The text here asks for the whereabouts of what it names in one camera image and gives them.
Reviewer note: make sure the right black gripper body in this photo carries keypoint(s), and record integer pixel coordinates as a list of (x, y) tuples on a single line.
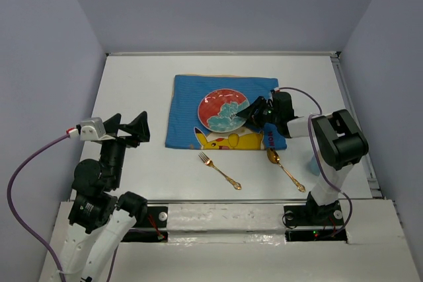
[(271, 118)]

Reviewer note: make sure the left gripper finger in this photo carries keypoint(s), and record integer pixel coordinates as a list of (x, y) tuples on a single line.
[(112, 125), (138, 130)]

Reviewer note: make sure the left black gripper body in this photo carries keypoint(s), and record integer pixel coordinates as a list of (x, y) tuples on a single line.
[(114, 150)]

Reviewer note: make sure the red and blue ceramic plate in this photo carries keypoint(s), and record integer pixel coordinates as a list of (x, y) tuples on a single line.
[(218, 110)]

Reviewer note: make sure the blue cartoon placemat cloth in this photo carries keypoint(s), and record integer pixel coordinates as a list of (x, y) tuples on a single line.
[(186, 132)]

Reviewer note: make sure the blue paper cup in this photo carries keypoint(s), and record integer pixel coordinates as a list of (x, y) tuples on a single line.
[(314, 167)]

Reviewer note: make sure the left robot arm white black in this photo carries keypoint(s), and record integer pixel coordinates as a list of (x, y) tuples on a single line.
[(98, 221)]

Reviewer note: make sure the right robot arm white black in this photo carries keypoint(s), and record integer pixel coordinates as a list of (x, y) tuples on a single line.
[(337, 142)]

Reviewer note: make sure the gold spoon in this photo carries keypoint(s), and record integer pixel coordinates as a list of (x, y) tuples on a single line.
[(274, 158)]

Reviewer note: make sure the gold fork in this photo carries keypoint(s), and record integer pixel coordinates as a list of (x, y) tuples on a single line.
[(208, 162)]

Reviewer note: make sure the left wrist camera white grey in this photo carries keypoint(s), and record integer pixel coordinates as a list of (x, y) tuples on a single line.
[(91, 129)]

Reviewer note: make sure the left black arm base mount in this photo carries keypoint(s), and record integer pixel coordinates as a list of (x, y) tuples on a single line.
[(152, 228)]

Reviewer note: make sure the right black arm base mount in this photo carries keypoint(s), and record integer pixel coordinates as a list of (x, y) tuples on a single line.
[(301, 227)]

